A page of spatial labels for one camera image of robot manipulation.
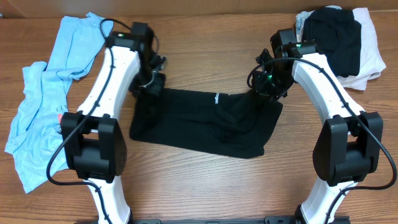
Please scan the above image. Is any black t-shirt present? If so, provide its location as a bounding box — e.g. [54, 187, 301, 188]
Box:
[129, 88, 283, 159]

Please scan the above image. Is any light blue t-shirt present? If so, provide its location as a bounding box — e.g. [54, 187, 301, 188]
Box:
[5, 12, 113, 193]

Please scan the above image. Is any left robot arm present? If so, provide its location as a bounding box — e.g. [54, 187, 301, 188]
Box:
[59, 22, 166, 223]

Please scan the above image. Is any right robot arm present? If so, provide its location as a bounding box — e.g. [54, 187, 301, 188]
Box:
[248, 29, 383, 223]

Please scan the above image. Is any folded black garment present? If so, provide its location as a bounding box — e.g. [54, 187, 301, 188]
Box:
[302, 7, 361, 78]

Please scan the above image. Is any folded white garment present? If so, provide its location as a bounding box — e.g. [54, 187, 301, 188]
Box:
[327, 6, 386, 91]

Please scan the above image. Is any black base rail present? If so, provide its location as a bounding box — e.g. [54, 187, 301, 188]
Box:
[74, 214, 352, 224]

